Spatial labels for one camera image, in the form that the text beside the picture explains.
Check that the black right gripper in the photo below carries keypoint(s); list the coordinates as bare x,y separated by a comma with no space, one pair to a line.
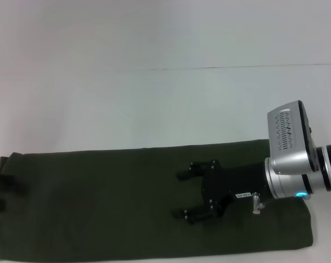
233,186

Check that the dark green FREE t-shirt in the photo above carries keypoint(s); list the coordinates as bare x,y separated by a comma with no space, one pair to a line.
99,205

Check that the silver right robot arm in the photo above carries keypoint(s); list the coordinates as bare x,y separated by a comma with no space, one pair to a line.
304,178

